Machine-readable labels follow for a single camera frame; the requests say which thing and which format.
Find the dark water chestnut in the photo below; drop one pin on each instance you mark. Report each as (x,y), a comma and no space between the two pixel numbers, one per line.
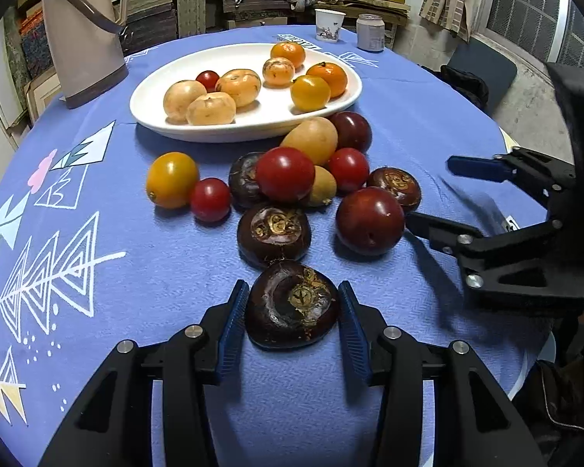
(273,234)
(292,304)
(394,188)
(242,180)

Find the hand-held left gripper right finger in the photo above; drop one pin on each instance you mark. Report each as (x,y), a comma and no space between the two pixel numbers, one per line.
(353,335)

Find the grey drink can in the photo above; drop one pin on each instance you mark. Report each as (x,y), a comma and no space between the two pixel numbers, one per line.
(370,34)

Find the dark red plum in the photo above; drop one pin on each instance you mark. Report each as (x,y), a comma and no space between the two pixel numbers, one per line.
(370,220)
(354,130)

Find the yellow tomato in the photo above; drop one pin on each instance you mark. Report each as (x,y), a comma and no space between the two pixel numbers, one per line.
(310,93)
(172,180)

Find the blue patterned tablecloth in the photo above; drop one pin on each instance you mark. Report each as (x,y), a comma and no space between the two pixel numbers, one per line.
(126,301)

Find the stack of patterned boxes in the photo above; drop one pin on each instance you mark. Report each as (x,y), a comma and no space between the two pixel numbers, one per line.
(29,44)

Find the perforated wooden board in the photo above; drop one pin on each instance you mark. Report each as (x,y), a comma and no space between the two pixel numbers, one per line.
(191,13)

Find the white paper cup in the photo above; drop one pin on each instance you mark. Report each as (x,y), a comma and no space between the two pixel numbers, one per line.
(330,24)

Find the striped tan pepino melon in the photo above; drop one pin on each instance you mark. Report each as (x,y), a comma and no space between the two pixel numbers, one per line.
(278,72)

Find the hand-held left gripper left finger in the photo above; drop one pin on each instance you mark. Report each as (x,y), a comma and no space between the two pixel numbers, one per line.
(233,326)

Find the window with metal grille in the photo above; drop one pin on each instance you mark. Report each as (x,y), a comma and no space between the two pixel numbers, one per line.
(535,5)

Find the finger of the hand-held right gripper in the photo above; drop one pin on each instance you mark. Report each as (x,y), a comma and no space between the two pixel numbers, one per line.
(472,165)
(443,236)

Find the beige thermos flask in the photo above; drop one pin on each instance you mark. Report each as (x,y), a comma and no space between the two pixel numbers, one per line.
(78,44)

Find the dark blue chair seat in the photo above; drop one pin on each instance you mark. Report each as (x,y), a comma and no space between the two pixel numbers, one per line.
(486,65)

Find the white oval plate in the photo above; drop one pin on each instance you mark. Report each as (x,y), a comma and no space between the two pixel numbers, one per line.
(253,119)

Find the black cloth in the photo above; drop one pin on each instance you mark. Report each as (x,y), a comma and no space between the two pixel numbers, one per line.
(462,82)

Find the leaning framed panel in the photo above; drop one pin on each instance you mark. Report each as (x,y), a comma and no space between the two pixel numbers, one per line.
(41,95)

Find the person's dark jacket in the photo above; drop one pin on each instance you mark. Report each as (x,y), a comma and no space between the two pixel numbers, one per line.
(555,399)

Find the red tomato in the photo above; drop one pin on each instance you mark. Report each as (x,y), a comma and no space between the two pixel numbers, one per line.
(285,174)
(210,199)
(207,79)
(349,169)

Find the orange mandarin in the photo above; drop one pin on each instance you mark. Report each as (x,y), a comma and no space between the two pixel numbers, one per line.
(331,77)
(288,52)

